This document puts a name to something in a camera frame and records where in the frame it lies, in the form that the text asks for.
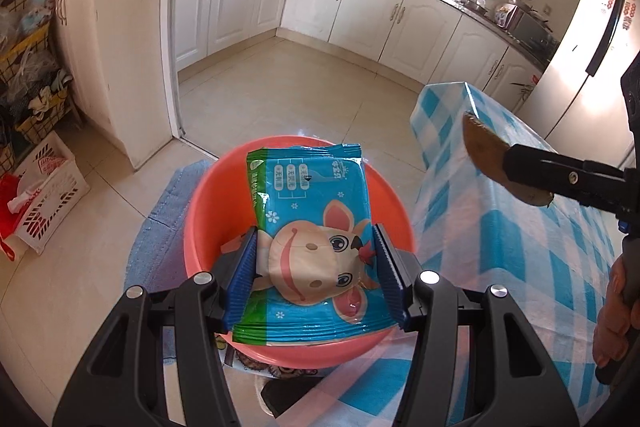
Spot white kitchen base cabinets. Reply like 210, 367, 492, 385
174, 0, 541, 110

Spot person's right hand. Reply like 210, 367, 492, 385
592, 257, 639, 367

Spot white red plastic basket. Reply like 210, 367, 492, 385
4, 131, 89, 260

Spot toaster oven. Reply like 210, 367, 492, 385
494, 2, 559, 62

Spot blue cartoon wet-wipes pack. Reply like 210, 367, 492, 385
232, 144, 393, 346

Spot white refrigerator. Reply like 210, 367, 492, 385
518, 0, 639, 167

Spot cluttered wire shelf rack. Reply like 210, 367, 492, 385
1, 0, 74, 174

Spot blue-white checked tablecloth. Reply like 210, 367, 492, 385
268, 82, 622, 426

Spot blue floor mat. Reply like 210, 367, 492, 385
124, 159, 213, 293

